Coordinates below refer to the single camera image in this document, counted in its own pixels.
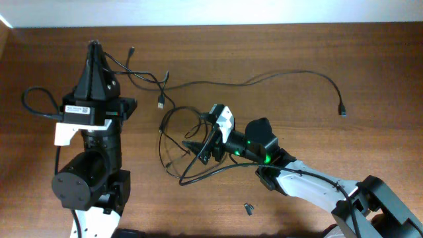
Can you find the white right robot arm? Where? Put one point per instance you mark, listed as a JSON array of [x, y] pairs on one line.
[[367, 208]]

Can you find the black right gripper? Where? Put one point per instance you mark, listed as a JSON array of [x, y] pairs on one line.
[[217, 141]]

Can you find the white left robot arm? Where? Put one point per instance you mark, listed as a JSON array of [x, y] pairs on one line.
[[93, 184]]

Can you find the small black clip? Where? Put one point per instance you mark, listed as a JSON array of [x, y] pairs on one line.
[[249, 208]]

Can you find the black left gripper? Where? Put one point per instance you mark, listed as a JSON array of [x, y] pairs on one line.
[[119, 104]]

